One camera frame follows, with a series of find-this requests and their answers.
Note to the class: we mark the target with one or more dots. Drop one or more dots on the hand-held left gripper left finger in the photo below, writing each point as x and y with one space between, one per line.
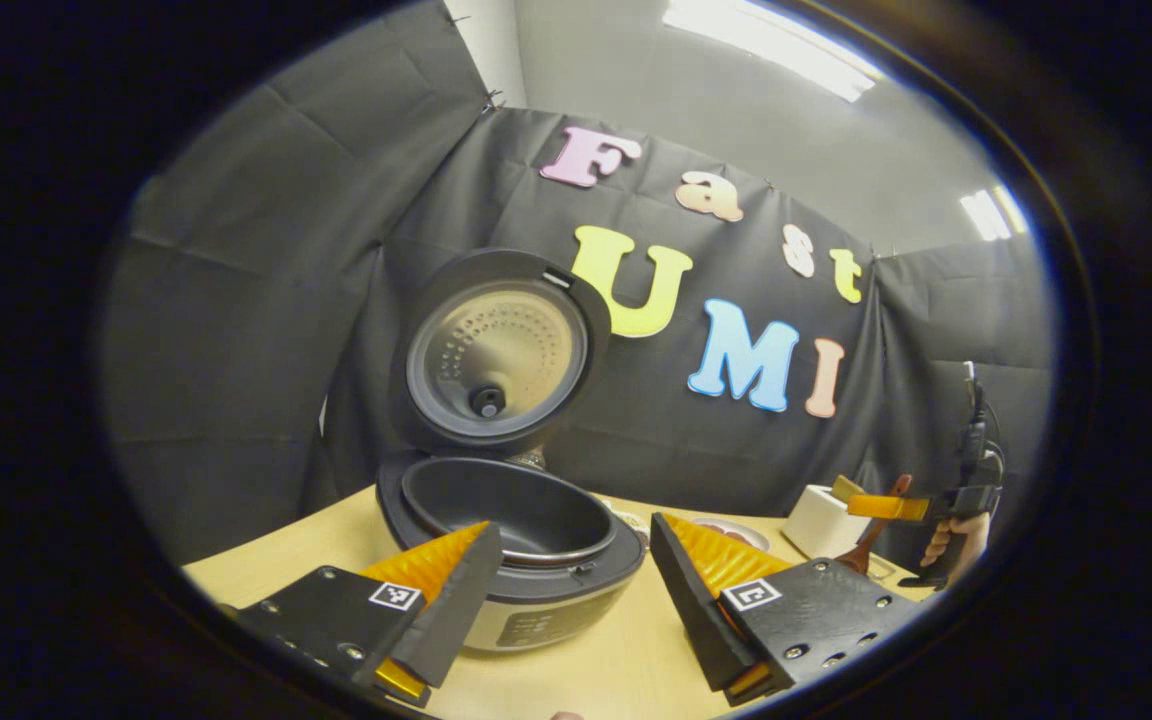
456 610

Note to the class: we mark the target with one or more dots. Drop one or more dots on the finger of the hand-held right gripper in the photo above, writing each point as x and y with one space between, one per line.
886 507

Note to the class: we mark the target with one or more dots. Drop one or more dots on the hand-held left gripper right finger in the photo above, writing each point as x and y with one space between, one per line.
691 610

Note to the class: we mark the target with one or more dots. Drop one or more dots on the brown wooden spoon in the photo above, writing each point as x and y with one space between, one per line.
871 535

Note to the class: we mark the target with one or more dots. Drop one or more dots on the black and silver rice cooker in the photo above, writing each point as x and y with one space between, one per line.
526 510

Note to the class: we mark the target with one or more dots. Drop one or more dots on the brown toast slice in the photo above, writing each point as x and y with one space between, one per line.
846 488

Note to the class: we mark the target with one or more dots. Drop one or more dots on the white toaster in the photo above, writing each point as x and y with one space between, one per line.
816 525

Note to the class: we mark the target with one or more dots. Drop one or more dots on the white round plate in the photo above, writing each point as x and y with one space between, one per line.
751 535

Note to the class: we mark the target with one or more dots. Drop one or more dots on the small ceiling light panel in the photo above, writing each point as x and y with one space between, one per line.
986 212

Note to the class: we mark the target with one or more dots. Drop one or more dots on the black backdrop cloth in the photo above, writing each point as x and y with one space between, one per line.
256 300

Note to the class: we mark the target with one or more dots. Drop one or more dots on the large ceiling light panel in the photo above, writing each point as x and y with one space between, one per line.
766 60

